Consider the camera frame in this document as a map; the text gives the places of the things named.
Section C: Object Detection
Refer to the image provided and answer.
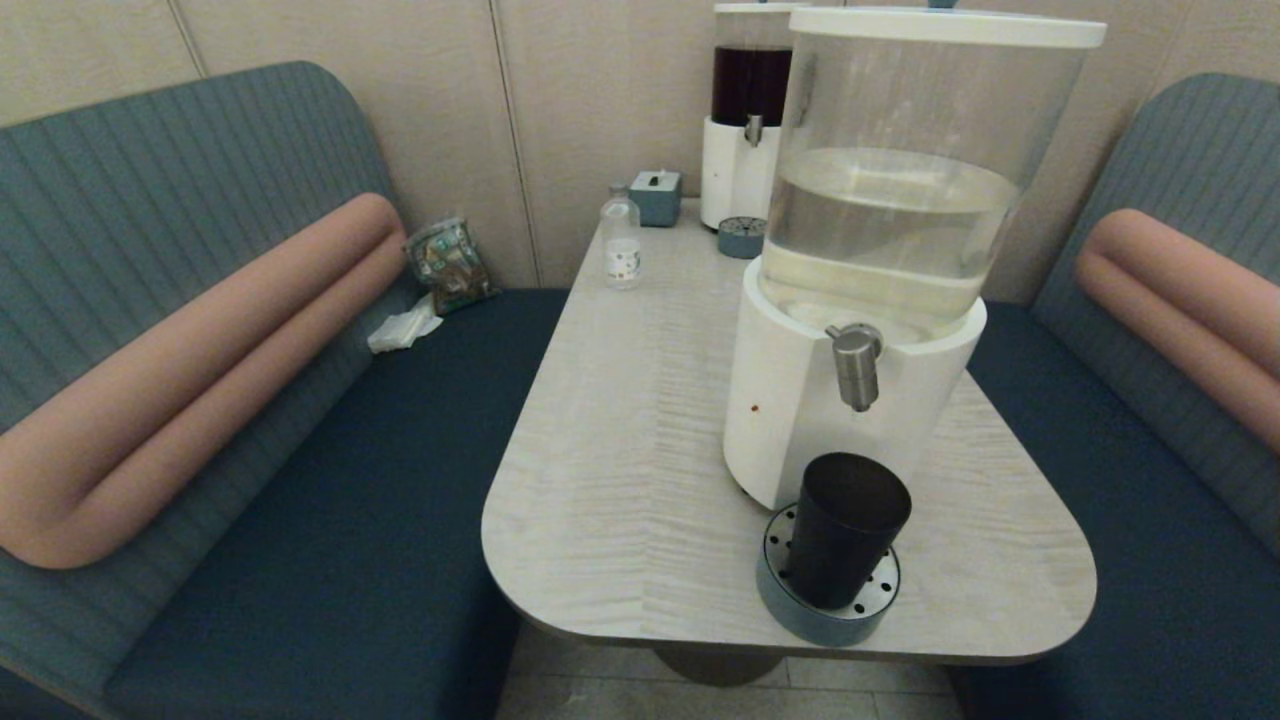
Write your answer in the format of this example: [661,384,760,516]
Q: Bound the steel water dispenser tap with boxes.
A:
[825,322,886,413]

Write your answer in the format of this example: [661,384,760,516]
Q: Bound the black plastic cup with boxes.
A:
[783,452,913,611]

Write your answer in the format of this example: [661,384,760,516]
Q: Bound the clear plastic bottle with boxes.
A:
[601,184,643,291]

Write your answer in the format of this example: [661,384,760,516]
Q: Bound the small blue drip tray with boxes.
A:
[717,216,766,260]

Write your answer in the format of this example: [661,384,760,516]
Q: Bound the blue tissue box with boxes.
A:
[629,170,683,228]

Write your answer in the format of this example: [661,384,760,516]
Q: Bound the clear water dispenser white base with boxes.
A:
[722,7,1108,513]

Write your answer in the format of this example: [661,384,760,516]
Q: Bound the dark drink dispenser white base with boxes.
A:
[699,2,793,232]

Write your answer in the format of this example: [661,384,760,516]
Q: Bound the clear snack bag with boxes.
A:
[403,215,501,317]

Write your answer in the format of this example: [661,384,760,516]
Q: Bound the crumpled white tissue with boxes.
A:
[367,294,444,355]

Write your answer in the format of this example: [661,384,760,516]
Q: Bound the large blue steel drip tray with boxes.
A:
[757,500,902,647]

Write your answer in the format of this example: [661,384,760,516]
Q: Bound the teal upholstered booth bench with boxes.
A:
[945,72,1280,720]
[0,61,571,720]

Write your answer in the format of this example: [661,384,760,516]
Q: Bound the pink bolster cushion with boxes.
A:
[0,192,409,571]
[1075,208,1280,453]

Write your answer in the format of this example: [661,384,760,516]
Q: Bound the brass table pedestal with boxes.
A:
[652,645,786,688]

